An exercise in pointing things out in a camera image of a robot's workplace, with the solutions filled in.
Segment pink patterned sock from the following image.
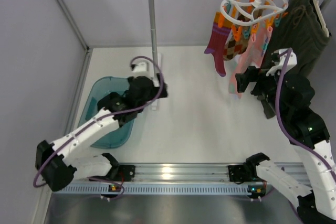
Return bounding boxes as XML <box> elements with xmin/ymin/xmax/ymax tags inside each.
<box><xmin>245</xmin><ymin>26</ymin><xmax>273</xmax><ymax>68</ymax></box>
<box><xmin>228</xmin><ymin>38</ymin><xmax>255</xmax><ymax>100</ymax></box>

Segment maroon purple sock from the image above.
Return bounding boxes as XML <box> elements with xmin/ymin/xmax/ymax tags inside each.
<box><xmin>204</xmin><ymin>12</ymin><xmax>232</xmax><ymax>77</ymax></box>

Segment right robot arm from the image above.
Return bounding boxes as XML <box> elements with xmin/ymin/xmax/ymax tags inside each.
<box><xmin>235</xmin><ymin>67</ymin><xmax>335</xmax><ymax>223</ymax></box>

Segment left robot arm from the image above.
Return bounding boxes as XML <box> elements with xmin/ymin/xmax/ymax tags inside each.
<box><xmin>33</xmin><ymin>74</ymin><xmax>168</xmax><ymax>192</ymax></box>

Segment white round clip hanger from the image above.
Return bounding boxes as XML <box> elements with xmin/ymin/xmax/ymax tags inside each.
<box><xmin>218</xmin><ymin>0</ymin><xmax>288</xmax><ymax>27</ymax></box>

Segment white clothes hanger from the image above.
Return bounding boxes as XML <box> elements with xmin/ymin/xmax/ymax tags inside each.
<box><xmin>312</xmin><ymin>0</ymin><xmax>330</xmax><ymax>37</ymax></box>

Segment argyle brown orange sock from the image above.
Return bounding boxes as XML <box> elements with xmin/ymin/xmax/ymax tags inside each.
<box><xmin>223</xmin><ymin>26</ymin><xmax>251</xmax><ymax>61</ymax></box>

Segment dark green shorts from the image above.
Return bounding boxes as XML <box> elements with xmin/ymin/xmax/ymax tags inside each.
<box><xmin>262</xmin><ymin>0</ymin><xmax>331</xmax><ymax>78</ymax></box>

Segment teal plastic basin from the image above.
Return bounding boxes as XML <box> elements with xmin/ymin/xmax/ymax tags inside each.
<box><xmin>78</xmin><ymin>76</ymin><xmax>137</xmax><ymax>150</ymax></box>

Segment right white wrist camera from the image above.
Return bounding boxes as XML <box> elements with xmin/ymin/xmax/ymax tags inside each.
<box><xmin>266</xmin><ymin>48</ymin><xmax>297</xmax><ymax>77</ymax></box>

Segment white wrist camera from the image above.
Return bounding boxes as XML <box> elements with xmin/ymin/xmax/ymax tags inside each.
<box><xmin>266</xmin><ymin>48</ymin><xmax>297</xmax><ymax>77</ymax></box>
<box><xmin>130</xmin><ymin>61</ymin><xmax>150</xmax><ymax>78</ymax></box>

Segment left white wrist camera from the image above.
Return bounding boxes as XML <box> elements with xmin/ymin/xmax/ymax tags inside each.
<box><xmin>130</xmin><ymin>61</ymin><xmax>150</xmax><ymax>78</ymax></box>

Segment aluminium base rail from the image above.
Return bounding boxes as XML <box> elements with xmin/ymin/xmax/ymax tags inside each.
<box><xmin>115</xmin><ymin>162</ymin><xmax>313</xmax><ymax>183</ymax></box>

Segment grey slotted cable duct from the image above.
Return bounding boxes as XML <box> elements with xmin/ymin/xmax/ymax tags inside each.
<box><xmin>52</xmin><ymin>182</ymin><xmax>279</xmax><ymax>195</ymax></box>

